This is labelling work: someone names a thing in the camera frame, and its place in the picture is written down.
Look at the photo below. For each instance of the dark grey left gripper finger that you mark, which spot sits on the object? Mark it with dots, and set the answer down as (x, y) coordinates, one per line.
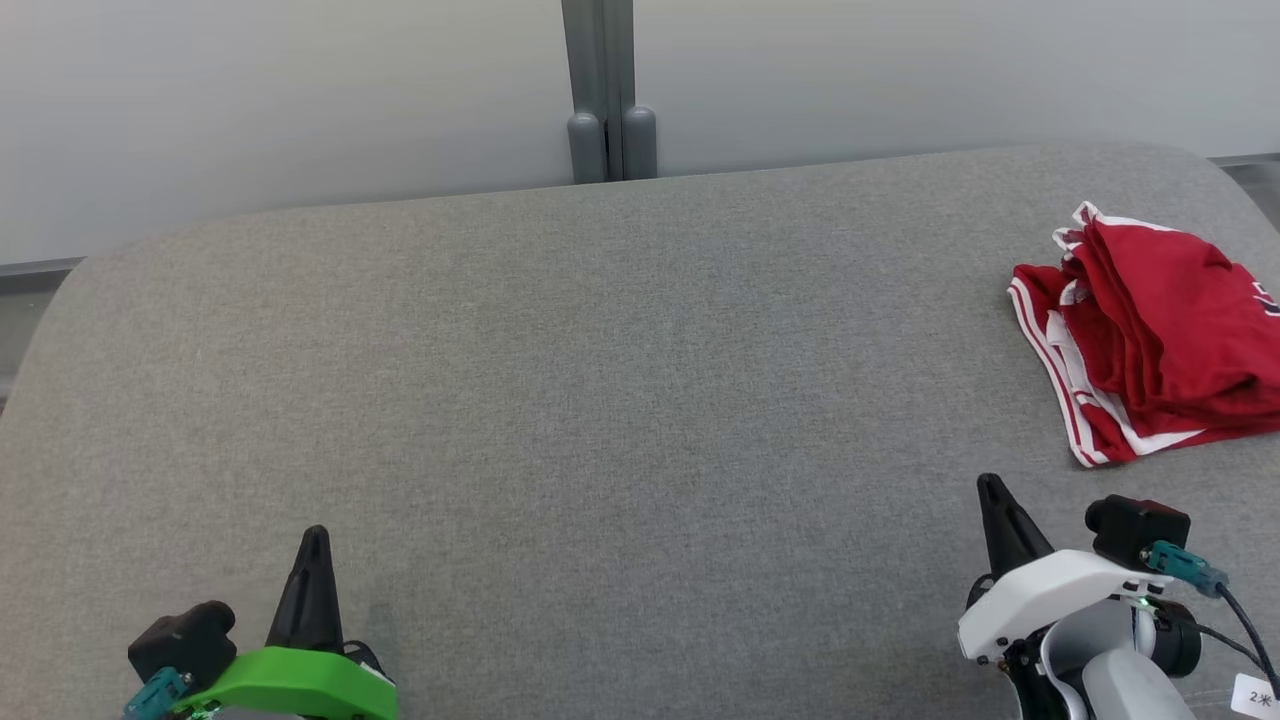
(296, 610)
(325, 610)

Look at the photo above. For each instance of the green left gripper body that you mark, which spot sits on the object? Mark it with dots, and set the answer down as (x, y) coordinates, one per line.
(290, 685)

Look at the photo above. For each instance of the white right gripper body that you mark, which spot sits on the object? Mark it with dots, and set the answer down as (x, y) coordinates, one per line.
(1050, 595)

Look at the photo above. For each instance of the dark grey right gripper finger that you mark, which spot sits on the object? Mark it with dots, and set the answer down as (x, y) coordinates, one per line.
(993, 530)
(1022, 545)

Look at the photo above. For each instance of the red white numbered jersey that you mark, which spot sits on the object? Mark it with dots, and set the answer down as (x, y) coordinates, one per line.
(1090, 432)

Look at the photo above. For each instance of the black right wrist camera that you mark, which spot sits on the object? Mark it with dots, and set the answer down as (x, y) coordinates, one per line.
(1135, 530)

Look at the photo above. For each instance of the grey partition post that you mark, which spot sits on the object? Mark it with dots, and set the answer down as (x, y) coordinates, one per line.
(608, 90)

